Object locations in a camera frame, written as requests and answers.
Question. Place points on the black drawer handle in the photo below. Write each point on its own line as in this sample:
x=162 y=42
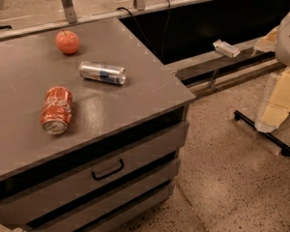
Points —
x=115 y=168

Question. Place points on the red apple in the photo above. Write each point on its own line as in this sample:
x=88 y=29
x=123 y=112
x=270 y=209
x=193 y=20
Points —
x=67 y=42

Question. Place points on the grey metal bracket left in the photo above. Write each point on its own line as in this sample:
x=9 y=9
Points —
x=69 y=11

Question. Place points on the grey drawer cabinet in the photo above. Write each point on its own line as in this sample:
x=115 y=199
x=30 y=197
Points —
x=45 y=179

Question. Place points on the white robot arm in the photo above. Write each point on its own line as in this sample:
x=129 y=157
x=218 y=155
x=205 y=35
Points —
x=282 y=52

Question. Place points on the red coca-cola can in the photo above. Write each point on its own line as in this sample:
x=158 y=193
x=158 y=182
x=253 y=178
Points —
x=57 y=110

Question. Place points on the small white box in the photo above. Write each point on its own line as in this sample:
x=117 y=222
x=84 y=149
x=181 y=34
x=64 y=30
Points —
x=226 y=49

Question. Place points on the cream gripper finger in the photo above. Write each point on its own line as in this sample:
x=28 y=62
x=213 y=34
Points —
x=275 y=106
x=267 y=43

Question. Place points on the black floor stand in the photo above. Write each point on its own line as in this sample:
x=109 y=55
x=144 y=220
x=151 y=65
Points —
x=284 y=148

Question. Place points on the silver blue redbull can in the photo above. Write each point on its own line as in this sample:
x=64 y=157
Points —
x=102 y=72

